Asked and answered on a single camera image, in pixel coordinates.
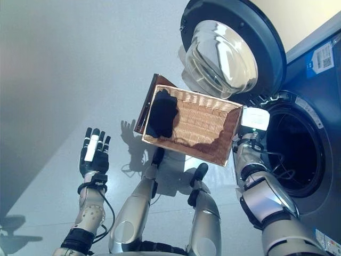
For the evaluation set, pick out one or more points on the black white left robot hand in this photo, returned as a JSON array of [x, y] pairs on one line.
[[94, 157]]

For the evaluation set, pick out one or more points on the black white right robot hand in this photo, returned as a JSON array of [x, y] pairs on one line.
[[254, 118]]

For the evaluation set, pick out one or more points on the black garment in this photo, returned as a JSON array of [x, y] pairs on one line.
[[162, 114]]

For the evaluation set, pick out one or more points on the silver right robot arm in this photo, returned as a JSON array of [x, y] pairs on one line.
[[263, 197]]

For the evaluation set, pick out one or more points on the grey front-load washing machine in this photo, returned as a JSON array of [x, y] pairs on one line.
[[314, 128]]

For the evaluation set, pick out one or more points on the rectangular wicker laundry basket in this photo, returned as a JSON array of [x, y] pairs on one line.
[[205, 122]]

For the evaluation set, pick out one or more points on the silver left robot leg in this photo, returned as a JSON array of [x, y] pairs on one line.
[[136, 205]]

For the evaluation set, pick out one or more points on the silver robot leg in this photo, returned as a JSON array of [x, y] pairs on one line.
[[205, 213], [136, 205]]

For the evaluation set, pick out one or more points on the brown acrylic stand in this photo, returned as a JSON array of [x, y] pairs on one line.
[[145, 104]]

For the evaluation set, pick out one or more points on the round glass washer door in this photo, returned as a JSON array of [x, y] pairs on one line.
[[266, 34]]

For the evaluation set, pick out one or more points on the blue white code label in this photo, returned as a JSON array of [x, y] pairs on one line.
[[321, 58]]

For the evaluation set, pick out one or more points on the silver right robot leg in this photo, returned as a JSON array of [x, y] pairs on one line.
[[205, 213]]

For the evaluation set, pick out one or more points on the silver robot torso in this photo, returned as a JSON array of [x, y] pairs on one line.
[[157, 249]]

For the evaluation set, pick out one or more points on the large blue energy label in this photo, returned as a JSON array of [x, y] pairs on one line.
[[326, 241]]

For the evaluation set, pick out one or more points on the white appliance enclosure frame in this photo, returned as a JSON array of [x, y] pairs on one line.
[[311, 40]]

